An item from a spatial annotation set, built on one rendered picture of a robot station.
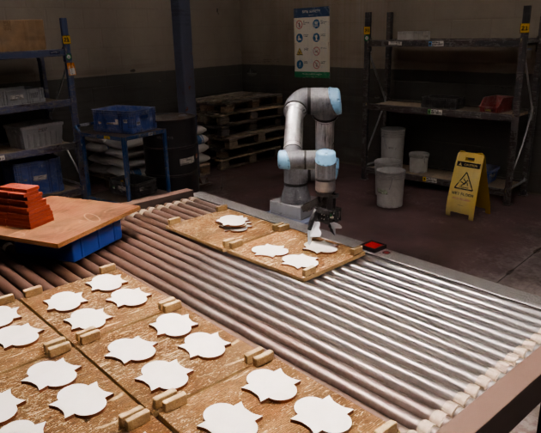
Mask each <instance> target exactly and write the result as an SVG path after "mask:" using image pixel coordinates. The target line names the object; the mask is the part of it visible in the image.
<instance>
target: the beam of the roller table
mask: <svg viewBox="0 0 541 433"><path fill-rule="evenodd" d="M193 195H194V197H195V198H199V199H201V200H203V201H206V202H209V203H212V204H216V205H222V204H227V205H228V209H230V210H235V211H238V212H240V213H243V214H246V215H248V216H251V217H256V218H258V219H261V220H264V221H267V222H270V223H280V222H283V223H289V227H290V228H291V229H294V230H298V231H301V232H303V233H306V234H307V231H308V229H307V228H308V225H307V224H305V223H300V222H297V221H294V220H291V219H288V218H286V217H282V216H278V215H275V214H271V213H269V212H266V211H263V210H258V209H255V208H252V207H250V206H246V205H243V204H239V203H235V202H233V201H230V200H227V199H224V198H219V197H217V196H214V195H210V194H208V193H205V192H194V193H193ZM319 230H320V231H321V233H322V234H321V236H320V238H323V239H326V240H329V241H334V242H336V243H340V244H343V245H345V246H348V247H357V246H359V245H360V244H362V243H364V242H363V241H358V240H355V239H352V238H349V237H347V236H343V235H339V234H335V235H334V234H333V233H332V232H330V231H327V230H324V229H319ZM362 251H365V253H366V254H369V255H372V256H374V257H377V258H380V259H384V260H388V261H391V262H393V263H396V264H399V265H403V266H406V267H409V268H411V269H414V270H417V271H421V272H424V273H428V274H430V275H433V276H436V277H440V278H443V279H446V280H448V281H451V282H454V283H456V284H461V285H464V286H467V287H470V288H473V289H475V290H480V291H482V292H485V293H488V294H491V295H493V296H498V297H500V298H503V299H507V300H509V301H512V302H517V303H519V304H522V305H525V306H527V307H530V308H535V309H537V310H540V311H541V296H536V295H533V294H530V293H527V292H525V291H521V290H517V289H514V288H510V287H507V286H505V285H502V284H497V283H494V282H491V281H489V280H485V279H482V278H480V277H474V276H472V275H469V274H466V273H463V272H460V271H455V270H453V269H449V268H446V267H444V266H441V265H436V264H433V263H430V262H427V261H424V260H421V259H417V258H413V257H411V256H408V255H405V254H401V253H397V252H394V251H391V250H388V249H383V250H381V251H379V252H377V253H372V252H369V251H366V250H363V249H362ZM383 251H388V252H391V253H389V254H384V253H382V252H383Z"/></svg>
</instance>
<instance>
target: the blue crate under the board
mask: <svg viewBox="0 0 541 433"><path fill-rule="evenodd" d="M120 238H122V231H121V222H120V219H119V220H118V221H116V222H114V223H111V224H109V225H107V226H105V227H103V228H101V229H98V230H96V231H95V232H93V233H91V234H88V235H85V236H83V237H82V238H80V239H78V240H76V241H72V242H71V243H69V244H67V245H65V246H63V247H60V248H54V247H43V246H38V245H33V244H27V243H21V242H16V241H15V250H16V252H17V253H22V254H27V255H33V256H38V257H43V258H48V259H58V260H63V261H69V262H77V261H78V260H80V259H82V258H84V257H86V256H88V255H90V254H91V253H94V252H96V251H98V250H100V249H101V248H103V247H105V246H107V245H109V244H111V243H113V242H115V241H117V240H119V239H120Z"/></svg>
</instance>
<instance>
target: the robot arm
mask: <svg viewBox="0 0 541 433"><path fill-rule="evenodd" d="M283 114H284V116H285V117H286V118H285V132H284V145H283V150H279V151H278V154H277V165H278V167H279V168H280V169H284V188H283V192H282V195H281V202H282V203H284V204H290V205H301V204H303V206H301V209H302V211H303V212H305V211H306V212H308V211H310V210H312V209H313V208H314V210H313V214H312V215H311V217H310V219H309V223H308V228H307V229H308V231H307V241H308V245H310V244H311V241H312V238H313V237H320V236H321V234H322V233H321V231H320V230H319V226H320V222H322V223H324V224H328V227H329V228H330V231H331V232H332V233H333V234H334V235H335V234H336V229H341V228H342V226H341V225H340V224H338V223H337V222H339V221H341V213H342V208H341V207H337V206H336V198H338V197H339V193H335V190H336V178H337V175H338V169H339V159H338V157H336V152H335V151H334V150H333V147H334V127H335V120H336V119H337V117H338V115H339V114H342V103H341V94H340V90H339V88H332V87H329V88H300V89H297V90H296V91H295V92H294V93H293V94H291V95H290V97H289V98H288V99H287V100H286V102H285V104H284V108H283ZM306 114H307V115H313V118H314V120H315V150H302V142H303V118H304V117H305V115H306ZM308 181H315V190H316V195H317V196H318V197H317V198H315V199H313V200H311V195H310V193H309V190H308V187H307V182H308ZM315 206H316V207H315ZM339 211H340V217H339Z"/></svg>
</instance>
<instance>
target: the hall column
mask: <svg viewBox="0 0 541 433"><path fill-rule="evenodd" d="M171 12H172V25H173V49H174V61H175V74H176V86H177V98H178V110H179V113H192V114H195V115H196V117H195V120H196V135H197V130H198V124H197V109H196V95H195V81H194V67H193V55H192V38H191V11H190V0H171ZM197 142H198V138H197ZM197 149H198V144H197ZM198 167H199V170H198V178H199V187H201V186H207V185H210V184H212V182H211V181H209V180H208V178H206V180H201V179H200V166H199V152H198Z"/></svg>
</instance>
